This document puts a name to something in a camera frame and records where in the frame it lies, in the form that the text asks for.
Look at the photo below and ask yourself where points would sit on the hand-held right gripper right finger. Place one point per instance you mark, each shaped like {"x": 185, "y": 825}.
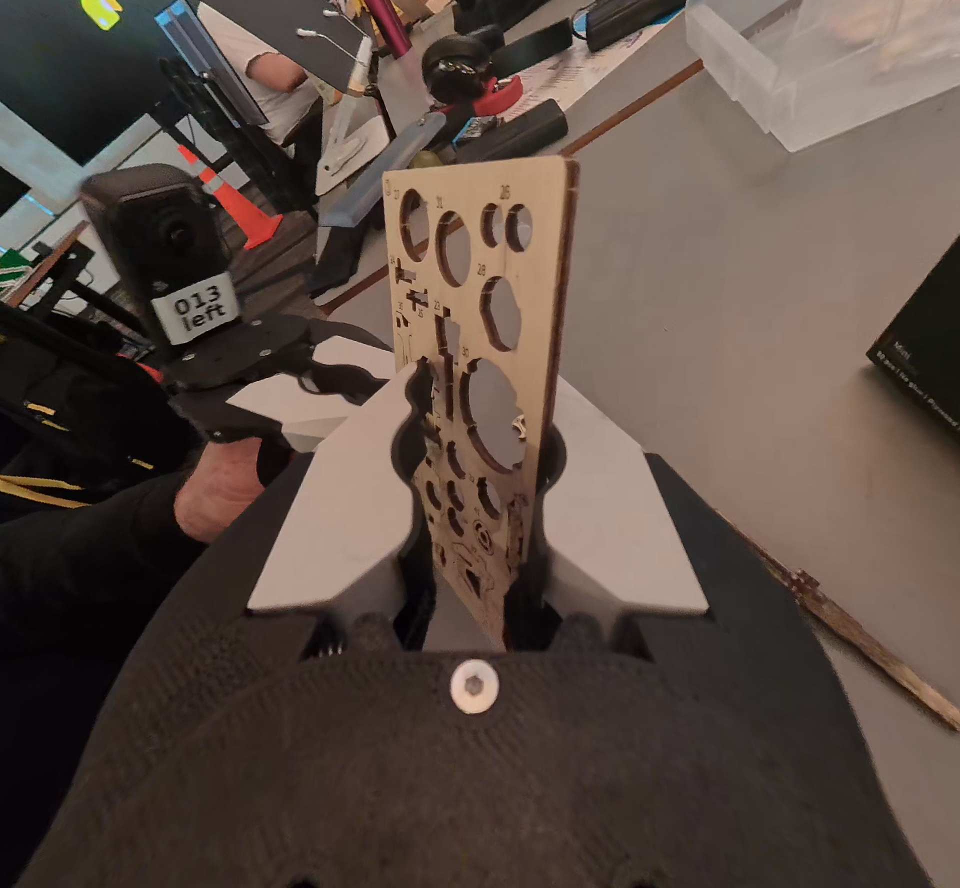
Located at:
{"x": 622, "y": 528}

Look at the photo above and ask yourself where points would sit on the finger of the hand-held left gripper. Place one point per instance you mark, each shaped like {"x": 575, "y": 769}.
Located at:
{"x": 352, "y": 355}
{"x": 300, "y": 415}

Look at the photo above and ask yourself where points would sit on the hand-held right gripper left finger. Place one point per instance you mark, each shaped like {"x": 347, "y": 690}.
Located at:
{"x": 337, "y": 528}

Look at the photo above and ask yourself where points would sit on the wooden parts sheet round holes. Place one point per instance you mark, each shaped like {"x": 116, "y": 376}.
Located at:
{"x": 540, "y": 265}

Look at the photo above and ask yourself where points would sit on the person's left forearm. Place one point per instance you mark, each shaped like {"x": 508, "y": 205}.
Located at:
{"x": 90, "y": 565}

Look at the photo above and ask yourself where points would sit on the dark model kit box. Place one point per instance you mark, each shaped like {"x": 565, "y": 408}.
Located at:
{"x": 926, "y": 348}

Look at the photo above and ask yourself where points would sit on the person's left hand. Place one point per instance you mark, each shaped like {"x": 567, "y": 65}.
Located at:
{"x": 217, "y": 490}

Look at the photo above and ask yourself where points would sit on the black cloth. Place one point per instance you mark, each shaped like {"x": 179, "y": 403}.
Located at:
{"x": 337, "y": 258}

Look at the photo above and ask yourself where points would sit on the orange traffic cone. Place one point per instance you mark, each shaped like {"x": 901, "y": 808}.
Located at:
{"x": 240, "y": 205}

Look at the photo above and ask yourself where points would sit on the grey plastic panel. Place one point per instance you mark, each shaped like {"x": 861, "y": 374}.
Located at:
{"x": 382, "y": 168}

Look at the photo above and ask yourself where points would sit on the white desk stand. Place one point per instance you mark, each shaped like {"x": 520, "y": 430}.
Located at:
{"x": 352, "y": 153}

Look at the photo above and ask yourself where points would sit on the small blue white packet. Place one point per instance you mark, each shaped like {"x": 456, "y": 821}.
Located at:
{"x": 476, "y": 129}

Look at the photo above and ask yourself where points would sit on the black red headphones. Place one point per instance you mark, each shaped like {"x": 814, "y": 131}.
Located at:
{"x": 457, "y": 67}

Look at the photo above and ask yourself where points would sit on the large black screen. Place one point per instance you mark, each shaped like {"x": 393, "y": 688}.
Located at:
{"x": 75, "y": 40}

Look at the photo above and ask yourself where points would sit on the black pouch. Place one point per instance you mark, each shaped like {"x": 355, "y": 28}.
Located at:
{"x": 637, "y": 3}

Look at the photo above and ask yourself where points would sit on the clear plastic bin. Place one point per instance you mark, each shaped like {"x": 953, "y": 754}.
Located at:
{"x": 825, "y": 25}

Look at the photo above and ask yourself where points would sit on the long wooden frame strip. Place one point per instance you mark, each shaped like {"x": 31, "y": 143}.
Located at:
{"x": 804, "y": 582}

